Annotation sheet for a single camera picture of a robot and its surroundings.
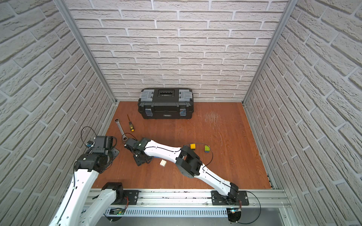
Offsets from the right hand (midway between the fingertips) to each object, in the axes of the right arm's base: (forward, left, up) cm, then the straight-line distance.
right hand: (144, 160), depth 87 cm
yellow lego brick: (+8, -32, -2) cm, 33 cm away
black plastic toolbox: (+34, -15, +15) cm, 41 cm away
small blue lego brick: (+3, -41, 0) cm, 41 cm away
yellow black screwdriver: (+27, +13, +1) cm, 31 cm away
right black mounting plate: (-25, -43, 0) cm, 49 cm away
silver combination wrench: (+16, +15, +1) cm, 22 cm away
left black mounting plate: (-20, +5, -1) cm, 21 cm away
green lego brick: (+4, -40, +2) cm, 41 cm away
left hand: (+1, +12, +16) cm, 20 cm away
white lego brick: (-3, -12, +1) cm, 13 cm away
